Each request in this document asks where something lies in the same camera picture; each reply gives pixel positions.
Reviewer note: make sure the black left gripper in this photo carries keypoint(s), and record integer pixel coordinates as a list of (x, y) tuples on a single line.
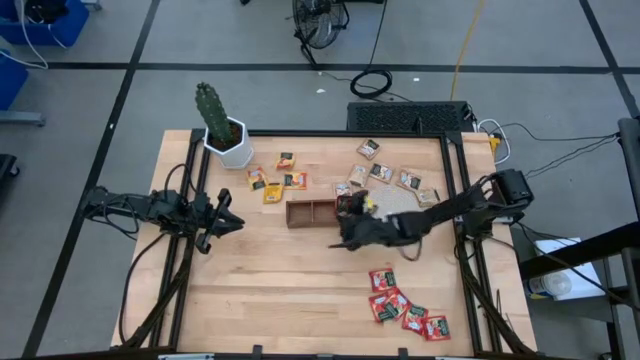
[(210, 220)]

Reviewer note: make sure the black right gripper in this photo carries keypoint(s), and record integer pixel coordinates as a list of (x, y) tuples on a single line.
[(370, 230)]

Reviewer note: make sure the brown wooden compartment tray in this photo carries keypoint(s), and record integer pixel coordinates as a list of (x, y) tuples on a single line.
[(310, 214)]

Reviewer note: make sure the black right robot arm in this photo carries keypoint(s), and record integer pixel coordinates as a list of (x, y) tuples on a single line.
[(450, 205)]

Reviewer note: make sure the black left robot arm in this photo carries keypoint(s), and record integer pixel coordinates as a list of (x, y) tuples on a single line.
[(125, 207)]

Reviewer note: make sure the orange peach tea bag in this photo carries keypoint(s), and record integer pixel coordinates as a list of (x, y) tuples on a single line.
[(286, 160), (256, 178), (295, 180)]

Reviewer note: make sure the yellow lemon tea bag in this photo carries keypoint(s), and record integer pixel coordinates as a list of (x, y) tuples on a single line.
[(273, 193)]

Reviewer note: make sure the round woven beige placemat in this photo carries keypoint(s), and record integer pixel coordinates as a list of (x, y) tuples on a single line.
[(395, 200)]

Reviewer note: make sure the white hexagonal plant pot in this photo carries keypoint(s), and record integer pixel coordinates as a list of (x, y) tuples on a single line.
[(237, 159)]

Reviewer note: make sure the black perforated computer case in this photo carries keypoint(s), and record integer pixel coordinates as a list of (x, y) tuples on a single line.
[(405, 117)]

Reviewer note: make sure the green cactus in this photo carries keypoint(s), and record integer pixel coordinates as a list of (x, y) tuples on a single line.
[(212, 112)]

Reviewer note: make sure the yellow power plug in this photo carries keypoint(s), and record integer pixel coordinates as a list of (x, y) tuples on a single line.
[(494, 144)]

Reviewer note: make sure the black floor fan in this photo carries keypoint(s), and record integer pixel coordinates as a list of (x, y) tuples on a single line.
[(320, 22)]

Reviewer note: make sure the white plastic bottle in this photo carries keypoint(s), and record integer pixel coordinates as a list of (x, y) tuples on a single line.
[(550, 285)]

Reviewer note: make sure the black metal stand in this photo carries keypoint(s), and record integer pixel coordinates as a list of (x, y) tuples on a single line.
[(575, 252)]

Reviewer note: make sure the black caster base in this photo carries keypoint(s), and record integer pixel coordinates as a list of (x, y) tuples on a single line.
[(6, 170)]

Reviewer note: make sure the grey metal base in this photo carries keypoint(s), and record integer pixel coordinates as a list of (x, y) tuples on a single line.
[(20, 118)]

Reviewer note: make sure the white cardboard box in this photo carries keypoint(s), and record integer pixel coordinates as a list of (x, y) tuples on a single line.
[(585, 285)]

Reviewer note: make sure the blue plastic bin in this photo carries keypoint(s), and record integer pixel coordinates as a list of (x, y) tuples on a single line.
[(75, 25), (12, 80)]

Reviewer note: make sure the black equipment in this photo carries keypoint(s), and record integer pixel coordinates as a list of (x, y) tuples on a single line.
[(45, 10)]

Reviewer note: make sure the black aluminium table frame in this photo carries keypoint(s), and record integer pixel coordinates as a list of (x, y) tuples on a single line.
[(325, 133)]

